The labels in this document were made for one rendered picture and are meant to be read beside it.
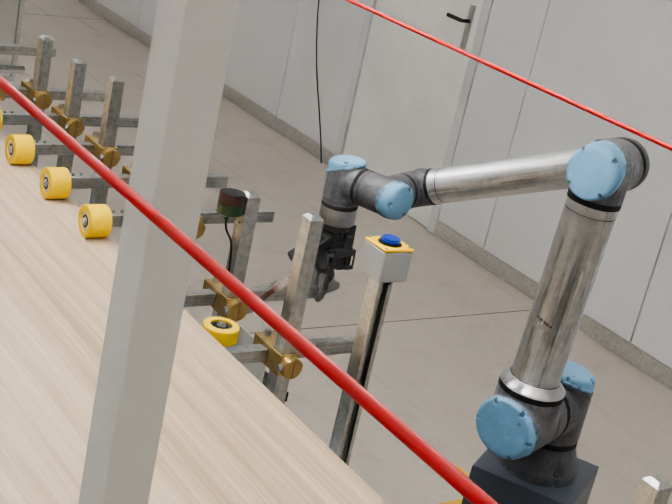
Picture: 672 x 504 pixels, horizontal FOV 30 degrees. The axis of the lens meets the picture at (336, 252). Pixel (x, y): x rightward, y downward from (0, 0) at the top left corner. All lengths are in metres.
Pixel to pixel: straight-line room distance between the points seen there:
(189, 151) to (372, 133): 5.74
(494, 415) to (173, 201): 1.79
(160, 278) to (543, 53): 4.80
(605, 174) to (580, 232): 0.14
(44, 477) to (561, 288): 1.18
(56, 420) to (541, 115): 3.92
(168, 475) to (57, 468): 0.18
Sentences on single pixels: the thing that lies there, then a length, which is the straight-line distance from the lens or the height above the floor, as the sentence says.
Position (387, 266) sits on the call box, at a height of 1.19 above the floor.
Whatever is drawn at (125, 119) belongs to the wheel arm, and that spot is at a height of 0.96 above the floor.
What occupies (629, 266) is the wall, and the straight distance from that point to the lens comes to 5.47.
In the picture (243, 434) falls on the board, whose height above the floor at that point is 0.90.
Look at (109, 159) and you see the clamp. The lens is 3.48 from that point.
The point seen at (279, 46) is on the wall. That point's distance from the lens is 7.61.
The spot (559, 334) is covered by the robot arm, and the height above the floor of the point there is 1.03.
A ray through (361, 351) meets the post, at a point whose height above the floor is 0.99.
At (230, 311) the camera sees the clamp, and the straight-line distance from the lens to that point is 2.90.
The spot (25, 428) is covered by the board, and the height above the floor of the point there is 0.90.
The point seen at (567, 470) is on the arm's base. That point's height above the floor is 0.64.
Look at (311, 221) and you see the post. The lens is 2.62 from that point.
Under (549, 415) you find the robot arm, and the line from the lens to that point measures 2.82.
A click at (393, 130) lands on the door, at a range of 6.67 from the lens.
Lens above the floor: 2.02
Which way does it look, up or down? 20 degrees down
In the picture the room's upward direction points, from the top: 13 degrees clockwise
